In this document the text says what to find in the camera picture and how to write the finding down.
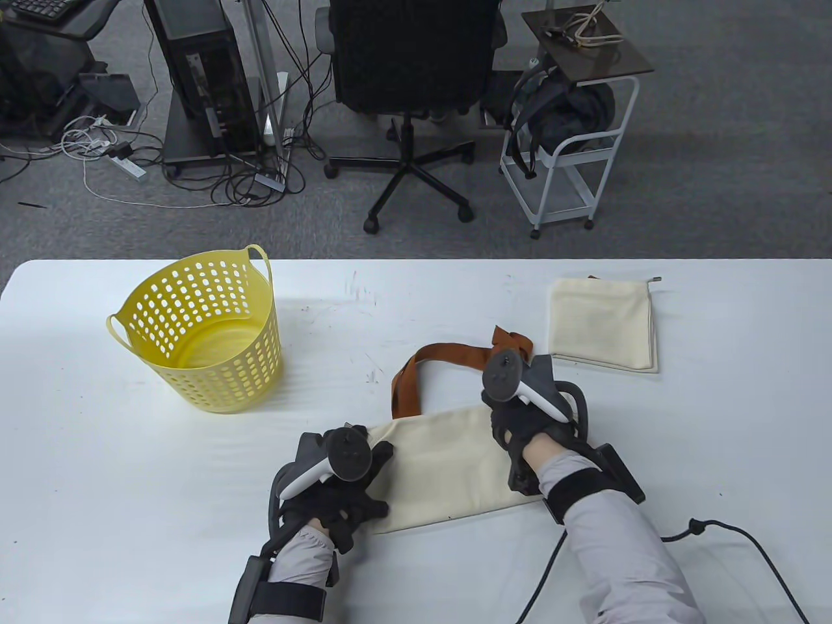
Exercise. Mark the flower print canvas bag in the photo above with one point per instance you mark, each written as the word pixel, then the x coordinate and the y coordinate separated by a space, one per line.
pixel 601 325

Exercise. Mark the black keyboard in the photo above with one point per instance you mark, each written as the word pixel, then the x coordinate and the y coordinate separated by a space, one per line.
pixel 39 8

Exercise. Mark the black right wrist band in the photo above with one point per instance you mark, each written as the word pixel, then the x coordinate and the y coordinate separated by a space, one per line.
pixel 578 484

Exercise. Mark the white rolling cart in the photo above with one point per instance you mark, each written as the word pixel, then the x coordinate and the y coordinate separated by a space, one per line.
pixel 604 62

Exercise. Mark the white power strip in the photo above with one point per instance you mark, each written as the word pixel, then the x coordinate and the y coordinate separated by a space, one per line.
pixel 130 169

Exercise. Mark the black backpack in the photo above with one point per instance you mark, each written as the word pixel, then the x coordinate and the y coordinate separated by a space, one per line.
pixel 572 110

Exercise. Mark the person's left forearm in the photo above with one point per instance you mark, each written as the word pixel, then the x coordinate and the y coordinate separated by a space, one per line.
pixel 302 559

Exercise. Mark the black white left controller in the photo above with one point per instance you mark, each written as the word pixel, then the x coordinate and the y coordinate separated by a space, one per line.
pixel 348 455

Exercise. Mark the person's right forearm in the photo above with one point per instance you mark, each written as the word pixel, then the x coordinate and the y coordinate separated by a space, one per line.
pixel 617 552

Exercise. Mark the black standing desk frame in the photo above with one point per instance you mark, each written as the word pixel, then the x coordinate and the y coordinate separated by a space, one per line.
pixel 52 65

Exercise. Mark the person's right hand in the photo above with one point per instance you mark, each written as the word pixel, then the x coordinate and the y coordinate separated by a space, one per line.
pixel 520 429

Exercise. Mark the black left wrist band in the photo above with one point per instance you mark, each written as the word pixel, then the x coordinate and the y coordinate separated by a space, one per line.
pixel 286 601

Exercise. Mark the black white controller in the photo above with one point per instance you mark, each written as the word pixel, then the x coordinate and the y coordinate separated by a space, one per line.
pixel 504 377
pixel 348 455

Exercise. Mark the black white right controller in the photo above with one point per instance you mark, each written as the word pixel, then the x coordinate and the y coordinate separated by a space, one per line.
pixel 504 377

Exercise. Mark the black wrist band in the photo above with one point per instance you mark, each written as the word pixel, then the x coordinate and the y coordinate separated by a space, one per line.
pixel 286 601
pixel 578 484

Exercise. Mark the cream tote bag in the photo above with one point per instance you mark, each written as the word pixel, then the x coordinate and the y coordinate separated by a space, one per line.
pixel 448 468

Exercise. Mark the person's left hand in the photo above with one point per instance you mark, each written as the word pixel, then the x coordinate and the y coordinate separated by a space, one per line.
pixel 344 504

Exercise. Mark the aluminium floor post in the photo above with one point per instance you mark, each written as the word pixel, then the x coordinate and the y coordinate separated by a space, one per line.
pixel 263 65

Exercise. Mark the black office chair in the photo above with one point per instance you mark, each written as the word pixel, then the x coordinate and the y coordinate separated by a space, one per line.
pixel 409 52

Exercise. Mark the yellow plastic basket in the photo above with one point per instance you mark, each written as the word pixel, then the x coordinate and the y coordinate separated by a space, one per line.
pixel 253 364

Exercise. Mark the black computer tower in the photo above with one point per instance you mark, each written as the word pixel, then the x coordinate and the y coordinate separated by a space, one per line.
pixel 201 65

